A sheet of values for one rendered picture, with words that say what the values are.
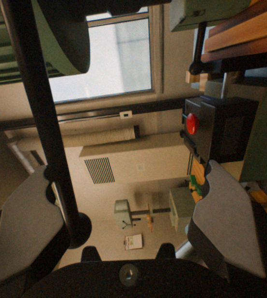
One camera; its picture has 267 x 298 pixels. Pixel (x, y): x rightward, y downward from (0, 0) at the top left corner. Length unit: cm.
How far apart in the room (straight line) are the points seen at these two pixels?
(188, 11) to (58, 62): 15
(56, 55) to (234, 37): 20
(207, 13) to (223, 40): 5
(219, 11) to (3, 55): 23
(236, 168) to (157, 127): 158
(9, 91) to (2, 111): 28
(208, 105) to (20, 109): 197
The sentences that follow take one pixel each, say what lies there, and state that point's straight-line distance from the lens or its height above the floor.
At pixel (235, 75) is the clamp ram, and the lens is 26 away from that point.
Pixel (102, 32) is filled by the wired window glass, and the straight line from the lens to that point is 166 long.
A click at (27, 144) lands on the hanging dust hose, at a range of 205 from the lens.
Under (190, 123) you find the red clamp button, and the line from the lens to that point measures 22.
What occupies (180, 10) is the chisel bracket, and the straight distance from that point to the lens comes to 23.
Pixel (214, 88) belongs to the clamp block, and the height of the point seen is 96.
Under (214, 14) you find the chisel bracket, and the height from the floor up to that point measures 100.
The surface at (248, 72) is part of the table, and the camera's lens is 34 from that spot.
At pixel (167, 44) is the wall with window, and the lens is 160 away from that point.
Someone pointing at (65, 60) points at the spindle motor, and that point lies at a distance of 20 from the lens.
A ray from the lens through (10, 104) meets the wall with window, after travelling 208.
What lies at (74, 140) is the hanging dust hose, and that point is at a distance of 176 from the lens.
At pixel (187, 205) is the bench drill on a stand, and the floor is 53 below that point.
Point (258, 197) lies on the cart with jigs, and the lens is 161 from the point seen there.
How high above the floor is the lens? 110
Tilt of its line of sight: 3 degrees up
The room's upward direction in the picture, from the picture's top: 97 degrees counter-clockwise
